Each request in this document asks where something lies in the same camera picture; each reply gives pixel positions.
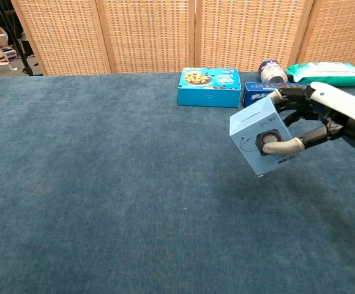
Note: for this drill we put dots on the blue table cloth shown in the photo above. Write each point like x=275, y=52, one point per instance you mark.
x=134, y=183

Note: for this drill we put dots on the black tripod stand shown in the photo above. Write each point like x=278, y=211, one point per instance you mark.
x=19, y=52

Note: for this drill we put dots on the blue Oreo cookie package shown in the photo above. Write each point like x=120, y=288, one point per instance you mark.
x=252, y=92

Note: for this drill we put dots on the light blue cookie box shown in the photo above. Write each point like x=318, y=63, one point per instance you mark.
x=208, y=96

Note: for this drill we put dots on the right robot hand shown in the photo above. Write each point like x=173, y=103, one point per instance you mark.
x=336, y=101

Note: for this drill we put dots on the small blue white carton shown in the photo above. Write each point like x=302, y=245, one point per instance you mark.
x=10, y=54

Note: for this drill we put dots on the woven rattan folding screen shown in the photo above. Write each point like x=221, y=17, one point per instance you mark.
x=147, y=30

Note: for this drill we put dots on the white plastic bin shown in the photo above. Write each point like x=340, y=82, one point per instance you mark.
x=0, y=66

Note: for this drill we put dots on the green wet wipes pack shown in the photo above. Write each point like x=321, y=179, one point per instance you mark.
x=324, y=76

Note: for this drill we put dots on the small light blue speaker box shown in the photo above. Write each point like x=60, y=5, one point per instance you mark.
x=251, y=128

